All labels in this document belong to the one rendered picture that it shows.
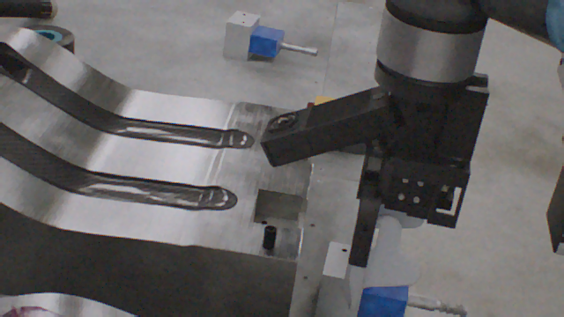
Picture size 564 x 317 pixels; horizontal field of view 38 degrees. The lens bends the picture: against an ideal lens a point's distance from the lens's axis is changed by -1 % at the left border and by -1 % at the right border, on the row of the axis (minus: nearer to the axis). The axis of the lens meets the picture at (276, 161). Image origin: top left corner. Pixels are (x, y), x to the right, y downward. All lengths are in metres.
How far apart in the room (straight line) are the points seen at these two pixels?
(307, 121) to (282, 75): 0.51
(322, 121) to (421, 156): 0.08
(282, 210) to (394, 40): 0.22
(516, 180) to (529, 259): 0.43
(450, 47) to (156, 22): 0.78
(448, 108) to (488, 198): 1.95
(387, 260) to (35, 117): 0.35
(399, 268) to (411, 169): 0.09
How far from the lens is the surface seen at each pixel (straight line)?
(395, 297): 0.72
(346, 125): 0.64
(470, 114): 0.63
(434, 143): 0.64
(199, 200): 0.73
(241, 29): 1.18
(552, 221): 1.09
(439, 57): 0.59
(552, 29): 0.52
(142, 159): 0.78
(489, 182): 2.66
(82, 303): 0.60
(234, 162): 0.77
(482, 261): 2.29
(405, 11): 0.59
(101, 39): 1.23
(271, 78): 1.15
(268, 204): 0.75
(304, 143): 0.65
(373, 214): 0.64
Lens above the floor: 1.29
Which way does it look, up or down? 31 degrees down
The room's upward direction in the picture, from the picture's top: 8 degrees clockwise
